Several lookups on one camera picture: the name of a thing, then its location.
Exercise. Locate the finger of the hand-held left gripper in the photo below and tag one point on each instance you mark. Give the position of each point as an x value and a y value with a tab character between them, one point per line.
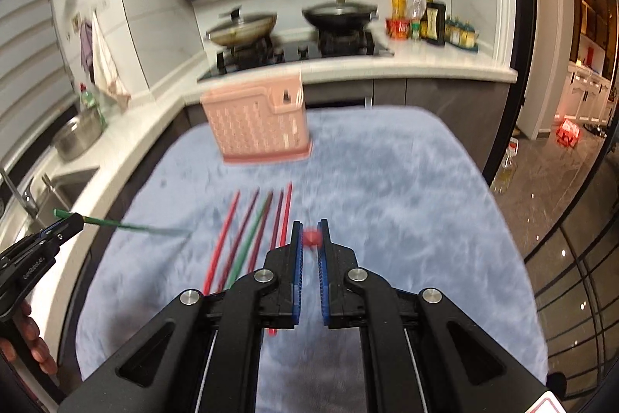
65	226

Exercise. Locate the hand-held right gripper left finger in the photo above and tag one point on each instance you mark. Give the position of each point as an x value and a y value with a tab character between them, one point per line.
298	263

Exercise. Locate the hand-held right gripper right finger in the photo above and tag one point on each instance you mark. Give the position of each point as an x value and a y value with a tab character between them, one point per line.
323	268

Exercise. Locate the green chopstick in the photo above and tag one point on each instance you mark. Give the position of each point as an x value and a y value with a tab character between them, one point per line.
254	234
135	226

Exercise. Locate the person's left hand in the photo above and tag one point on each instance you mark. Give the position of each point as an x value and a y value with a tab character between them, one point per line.
31	343

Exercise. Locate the kitchen sink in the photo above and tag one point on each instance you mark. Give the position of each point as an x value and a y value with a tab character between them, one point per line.
67	190

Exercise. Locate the steel faucet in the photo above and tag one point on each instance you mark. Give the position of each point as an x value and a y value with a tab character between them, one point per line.
19	195

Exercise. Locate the steel pot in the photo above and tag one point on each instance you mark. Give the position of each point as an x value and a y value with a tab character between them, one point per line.
77	137

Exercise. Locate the blue fluffy blanket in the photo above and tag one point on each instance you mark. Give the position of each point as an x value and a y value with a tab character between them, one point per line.
396	200

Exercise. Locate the green bottle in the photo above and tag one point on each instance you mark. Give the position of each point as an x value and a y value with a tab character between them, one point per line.
92	103

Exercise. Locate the pink utensil holder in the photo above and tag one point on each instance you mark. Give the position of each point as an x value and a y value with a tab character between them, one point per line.
256	122

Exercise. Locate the white hanging cloth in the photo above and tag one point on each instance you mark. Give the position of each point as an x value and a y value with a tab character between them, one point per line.
109	64

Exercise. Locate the window blinds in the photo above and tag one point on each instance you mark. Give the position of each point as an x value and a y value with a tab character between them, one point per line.
29	55

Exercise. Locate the purple hanging cloth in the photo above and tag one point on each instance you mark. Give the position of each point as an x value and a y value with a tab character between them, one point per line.
86	47

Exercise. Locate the grey kitchen cabinet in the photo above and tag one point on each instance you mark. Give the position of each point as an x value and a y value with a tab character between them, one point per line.
435	103

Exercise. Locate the oil bottle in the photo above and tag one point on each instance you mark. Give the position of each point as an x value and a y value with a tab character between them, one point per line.
505	166

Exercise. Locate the black gas stove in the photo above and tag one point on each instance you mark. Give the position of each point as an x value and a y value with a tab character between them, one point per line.
300	52

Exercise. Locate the wok with glass lid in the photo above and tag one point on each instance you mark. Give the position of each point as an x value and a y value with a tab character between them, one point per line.
242	28

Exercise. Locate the red container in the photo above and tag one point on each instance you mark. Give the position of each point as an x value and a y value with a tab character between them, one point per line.
397	28

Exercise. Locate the black wok with lid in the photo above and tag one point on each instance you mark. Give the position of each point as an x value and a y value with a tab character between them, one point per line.
338	14

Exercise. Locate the dark sauce bottle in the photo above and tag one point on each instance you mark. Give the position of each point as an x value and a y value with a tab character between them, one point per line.
435	23

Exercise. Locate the seasoning jar set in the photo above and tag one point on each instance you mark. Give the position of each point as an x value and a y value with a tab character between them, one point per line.
462	35

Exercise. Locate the clear plastic bottle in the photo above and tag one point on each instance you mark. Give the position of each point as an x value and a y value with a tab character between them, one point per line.
418	14

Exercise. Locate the yellow seasoning packet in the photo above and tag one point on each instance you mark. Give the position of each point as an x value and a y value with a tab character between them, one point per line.
398	6

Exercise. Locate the red box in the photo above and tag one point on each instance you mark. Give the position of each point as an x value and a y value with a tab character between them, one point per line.
568	133

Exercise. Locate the white cabinet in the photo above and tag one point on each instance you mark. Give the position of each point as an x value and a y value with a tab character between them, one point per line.
587	93

